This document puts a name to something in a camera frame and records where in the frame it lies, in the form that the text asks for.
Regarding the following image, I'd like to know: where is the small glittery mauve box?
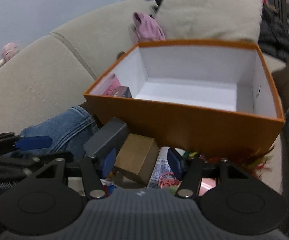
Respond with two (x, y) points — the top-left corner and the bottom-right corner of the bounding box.
(110, 86), (132, 99)

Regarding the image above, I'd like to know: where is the pink embossed box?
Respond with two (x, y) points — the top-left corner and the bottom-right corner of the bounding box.
(102, 74), (121, 95)

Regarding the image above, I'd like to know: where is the white printed packet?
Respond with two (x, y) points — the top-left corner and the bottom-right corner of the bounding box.
(147, 147), (180, 189)

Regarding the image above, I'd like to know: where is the dark grey rectangular box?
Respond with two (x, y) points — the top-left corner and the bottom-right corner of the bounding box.
(83, 118), (129, 158)

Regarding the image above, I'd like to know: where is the gold cardboard box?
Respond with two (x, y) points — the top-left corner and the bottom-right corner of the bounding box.
(115, 133), (160, 185)

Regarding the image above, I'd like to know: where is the blue denim left leg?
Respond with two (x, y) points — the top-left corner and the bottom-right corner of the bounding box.
(11, 106), (99, 160)

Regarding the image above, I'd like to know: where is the red feather toy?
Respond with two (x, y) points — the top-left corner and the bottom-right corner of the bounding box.
(239, 145), (275, 179)

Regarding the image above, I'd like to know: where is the orange cardboard box white inside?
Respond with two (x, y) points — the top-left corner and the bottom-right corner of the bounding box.
(84, 40), (285, 158)

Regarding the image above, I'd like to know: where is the beige sofa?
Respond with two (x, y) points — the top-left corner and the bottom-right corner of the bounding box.
(0, 0), (289, 196)

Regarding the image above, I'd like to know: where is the pink ball wooden stick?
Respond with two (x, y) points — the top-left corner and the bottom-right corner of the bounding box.
(0, 42), (20, 68)

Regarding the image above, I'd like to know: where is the mauve cloth garment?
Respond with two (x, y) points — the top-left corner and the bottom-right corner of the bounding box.
(132, 12), (166, 43)

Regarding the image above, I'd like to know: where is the black puffer jacket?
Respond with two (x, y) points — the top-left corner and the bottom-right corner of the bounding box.
(258, 5), (289, 62)

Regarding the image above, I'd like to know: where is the beige cushion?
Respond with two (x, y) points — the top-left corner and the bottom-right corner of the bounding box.
(155, 0), (263, 43)

